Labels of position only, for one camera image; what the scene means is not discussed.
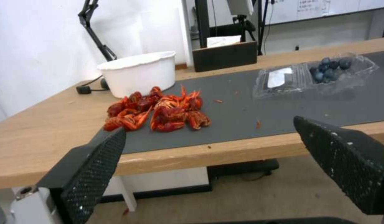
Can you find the small black clip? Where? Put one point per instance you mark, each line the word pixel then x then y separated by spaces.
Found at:
pixel 297 47

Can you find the white table leg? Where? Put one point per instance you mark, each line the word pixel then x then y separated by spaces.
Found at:
pixel 129 193

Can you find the dark blue round fruit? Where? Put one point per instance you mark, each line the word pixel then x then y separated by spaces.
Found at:
pixel 329 74
pixel 326 61
pixel 318 76
pixel 334 65
pixel 345 63

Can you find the black thin pole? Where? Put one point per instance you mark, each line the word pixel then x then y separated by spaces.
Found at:
pixel 263 30

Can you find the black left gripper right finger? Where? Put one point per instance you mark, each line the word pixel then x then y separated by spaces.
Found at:
pixel 350 163

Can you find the black upright stand frame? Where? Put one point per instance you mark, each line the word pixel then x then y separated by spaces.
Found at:
pixel 202 21

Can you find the small red crayfish scrap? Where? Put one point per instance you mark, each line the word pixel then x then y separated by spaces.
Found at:
pixel 258 124
pixel 125 211
pixel 218 101

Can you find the white paper sheet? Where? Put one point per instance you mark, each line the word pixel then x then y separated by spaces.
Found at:
pixel 223 40

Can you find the white box on tripod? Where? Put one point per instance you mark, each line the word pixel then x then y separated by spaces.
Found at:
pixel 240 6

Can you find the dark grey table mat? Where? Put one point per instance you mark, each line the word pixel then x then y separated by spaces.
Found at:
pixel 291 112

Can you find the whiteboard with black frame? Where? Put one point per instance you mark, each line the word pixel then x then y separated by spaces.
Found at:
pixel 329 10

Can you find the dark wooden box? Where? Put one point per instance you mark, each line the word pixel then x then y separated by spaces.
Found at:
pixel 224 57

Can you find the red cooked crayfish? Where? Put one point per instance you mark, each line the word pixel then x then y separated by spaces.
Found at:
pixel 167 116
pixel 152 95
pixel 126 122
pixel 198 120
pixel 123 106
pixel 192 100

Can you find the white round plastic tub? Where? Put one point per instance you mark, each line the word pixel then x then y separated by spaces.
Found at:
pixel 139 74

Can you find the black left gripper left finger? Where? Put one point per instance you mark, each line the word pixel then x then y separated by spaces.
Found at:
pixel 86 177

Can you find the clear plastic clamshell container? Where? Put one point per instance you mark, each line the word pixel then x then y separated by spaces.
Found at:
pixel 304 91

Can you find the black camera tripod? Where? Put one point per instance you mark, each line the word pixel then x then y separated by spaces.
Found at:
pixel 245 25

